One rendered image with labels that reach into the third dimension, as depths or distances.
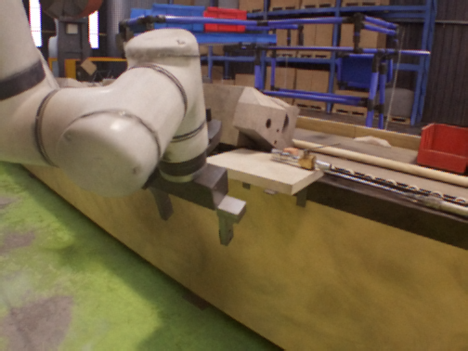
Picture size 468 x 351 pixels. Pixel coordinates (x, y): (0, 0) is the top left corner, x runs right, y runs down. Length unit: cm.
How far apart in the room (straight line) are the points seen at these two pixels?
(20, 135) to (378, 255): 84
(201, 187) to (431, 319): 73
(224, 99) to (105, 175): 85
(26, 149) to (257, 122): 73
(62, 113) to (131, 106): 7
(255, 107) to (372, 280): 61
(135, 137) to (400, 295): 83
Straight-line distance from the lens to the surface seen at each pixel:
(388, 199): 86
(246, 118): 99
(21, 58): 36
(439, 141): 163
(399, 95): 994
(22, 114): 36
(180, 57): 37
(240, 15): 175
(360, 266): 95
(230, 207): 49
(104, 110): 28
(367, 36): 1032
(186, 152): 43
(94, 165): 29
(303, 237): 100
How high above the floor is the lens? 105
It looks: 18 degrees down
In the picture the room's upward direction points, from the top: 3 degrees clockwise
